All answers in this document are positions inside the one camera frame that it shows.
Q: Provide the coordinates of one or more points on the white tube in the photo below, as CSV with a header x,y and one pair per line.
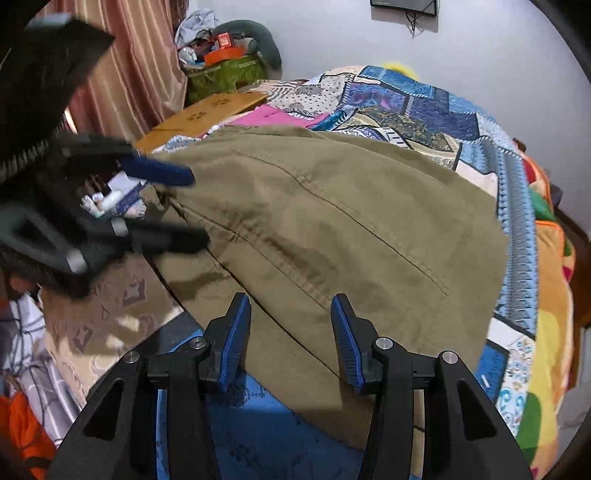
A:
x,y
108,199

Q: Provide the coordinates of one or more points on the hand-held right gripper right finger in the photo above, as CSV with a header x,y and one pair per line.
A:
x,y
347,341

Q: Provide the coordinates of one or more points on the black wall screen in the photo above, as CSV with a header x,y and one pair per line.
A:
x,y
406,5

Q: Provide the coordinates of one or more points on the pink cloth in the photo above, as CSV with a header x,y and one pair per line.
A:
x,y
272,115

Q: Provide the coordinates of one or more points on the orange tray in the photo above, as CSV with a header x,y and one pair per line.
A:
x,y
224,55

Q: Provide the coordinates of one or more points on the grey checked cloth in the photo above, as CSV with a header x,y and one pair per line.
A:
x,y
37,378

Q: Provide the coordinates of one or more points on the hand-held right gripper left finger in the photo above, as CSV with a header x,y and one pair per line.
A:
x,y
234,339

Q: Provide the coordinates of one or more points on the striped pink curtain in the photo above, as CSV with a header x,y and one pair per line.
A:
x,y
134,69

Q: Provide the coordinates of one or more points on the pale blue cloth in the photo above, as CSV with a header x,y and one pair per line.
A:
x,y
196,23

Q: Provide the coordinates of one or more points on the colourful patchwork blanket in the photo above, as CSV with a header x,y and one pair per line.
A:
x,y
392,101

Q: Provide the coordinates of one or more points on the grey neck pillow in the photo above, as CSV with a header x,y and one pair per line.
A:
x,y
270,46

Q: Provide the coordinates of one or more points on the small wooden table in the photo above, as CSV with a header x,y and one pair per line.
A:
x,y
207,113

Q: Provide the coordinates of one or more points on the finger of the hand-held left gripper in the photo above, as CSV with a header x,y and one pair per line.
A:
x,y
171,241
159,170

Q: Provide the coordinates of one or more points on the beige patterned sheet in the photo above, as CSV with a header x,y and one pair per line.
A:
x,y
115,314

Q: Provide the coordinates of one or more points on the olive green pants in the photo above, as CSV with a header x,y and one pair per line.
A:
x,y
323,221

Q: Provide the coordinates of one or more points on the yellow cloth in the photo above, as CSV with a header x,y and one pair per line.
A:
x,y
401,68

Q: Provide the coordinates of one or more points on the green patterned box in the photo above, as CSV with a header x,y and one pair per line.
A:
x,y
221,77

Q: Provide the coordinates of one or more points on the orange yellow fleece blanket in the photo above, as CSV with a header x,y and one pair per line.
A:
x,y
549,286

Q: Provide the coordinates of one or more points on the small red box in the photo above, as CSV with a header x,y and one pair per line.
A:
x,y
225,40

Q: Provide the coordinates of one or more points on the orange cloth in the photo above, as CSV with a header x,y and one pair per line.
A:
x,y
23,429

